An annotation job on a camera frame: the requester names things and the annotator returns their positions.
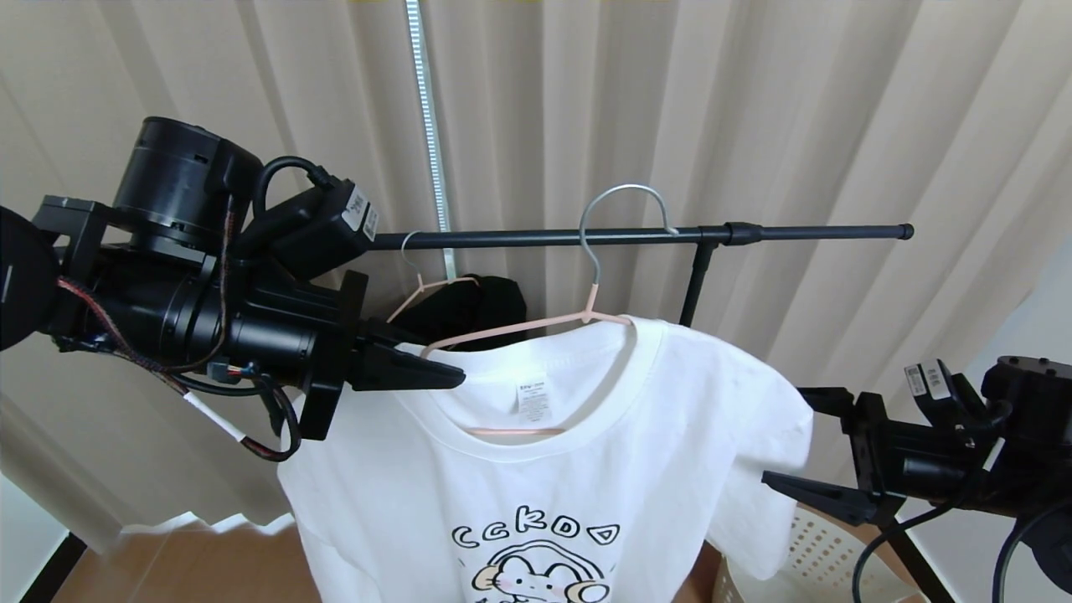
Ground beige curtain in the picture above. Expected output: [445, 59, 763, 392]
[0, 0, 1072, 554]

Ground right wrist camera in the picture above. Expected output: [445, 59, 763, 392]
[903, 358, 1010, 432]

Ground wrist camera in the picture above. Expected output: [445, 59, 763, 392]
[903, 358, 1010, 432]
[233, 174, 382, 281]

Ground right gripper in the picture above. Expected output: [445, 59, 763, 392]
[760, 385, 1002, 528]

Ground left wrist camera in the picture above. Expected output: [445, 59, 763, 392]
[233, 174, 382, 281]

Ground pink clothes hanger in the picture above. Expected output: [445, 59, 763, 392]
[419, 184, 681, 438]
[385, 230, 482, 325]

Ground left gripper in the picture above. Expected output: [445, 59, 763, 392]
[84, 255, 370, 442]

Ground black shorts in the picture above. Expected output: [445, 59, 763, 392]
[394, 273, 530, 353]

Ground white laundry basket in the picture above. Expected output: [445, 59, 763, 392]
[714, 505, 922, 603]

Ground white printed t-shirt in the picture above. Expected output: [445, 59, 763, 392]
[276, 317, 815, 603]

